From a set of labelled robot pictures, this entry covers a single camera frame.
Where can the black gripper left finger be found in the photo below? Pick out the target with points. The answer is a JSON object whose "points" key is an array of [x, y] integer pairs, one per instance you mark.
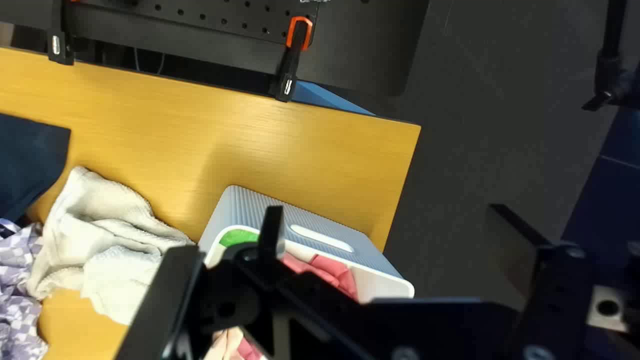
{"points": [[273, 230]]}

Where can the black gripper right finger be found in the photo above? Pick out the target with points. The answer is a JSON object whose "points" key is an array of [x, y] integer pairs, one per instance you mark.
{"points": [[517, 243]]}

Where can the cream knit towel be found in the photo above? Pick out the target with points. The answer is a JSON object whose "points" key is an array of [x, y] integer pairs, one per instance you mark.
{"points": [[107, 240]]}

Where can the navy blue garment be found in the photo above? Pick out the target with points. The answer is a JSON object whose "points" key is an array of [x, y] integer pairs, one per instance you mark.
{"points": [[31, 160]]}

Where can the purple checkered cloth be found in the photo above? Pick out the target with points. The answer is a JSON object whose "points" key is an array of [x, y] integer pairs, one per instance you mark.
{"points": [[16, 301]]}

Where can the green item inside basket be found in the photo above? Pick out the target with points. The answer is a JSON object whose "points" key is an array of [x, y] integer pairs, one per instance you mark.
{"points": [[238, 239]]}

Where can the white ribbed plastic basket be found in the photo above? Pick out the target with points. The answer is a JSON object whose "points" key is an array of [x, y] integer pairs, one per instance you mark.
{"points": [[247, 207]]}

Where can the blue panel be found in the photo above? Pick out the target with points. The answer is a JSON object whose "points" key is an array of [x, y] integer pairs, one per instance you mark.
{"points": [[327, 96]]}

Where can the black tripod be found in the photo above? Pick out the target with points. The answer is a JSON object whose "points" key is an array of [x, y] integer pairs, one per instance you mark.
{"points": [[611, 60]]}

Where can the black perforated breadboard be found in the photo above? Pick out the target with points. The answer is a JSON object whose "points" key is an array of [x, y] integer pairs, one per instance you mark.
{"points": [[200, 26]]}

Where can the black bar clamp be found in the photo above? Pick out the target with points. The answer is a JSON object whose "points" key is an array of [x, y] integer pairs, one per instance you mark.
{"points": [[61, 46]]}

